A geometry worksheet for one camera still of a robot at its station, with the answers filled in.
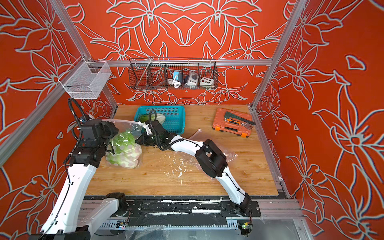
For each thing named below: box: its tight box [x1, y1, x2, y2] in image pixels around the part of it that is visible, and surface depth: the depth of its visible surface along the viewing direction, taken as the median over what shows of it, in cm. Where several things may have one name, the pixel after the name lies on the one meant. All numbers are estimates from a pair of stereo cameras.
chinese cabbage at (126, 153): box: [106, 140, 142, 169], surface depth 83 cm
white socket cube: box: [199, 76, 214, 86], surface depth 96 cm
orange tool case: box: [212, 108, 253, 138], surface depth 103 cm
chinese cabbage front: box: [111, 131, 136, 155], surface depth 81 cm
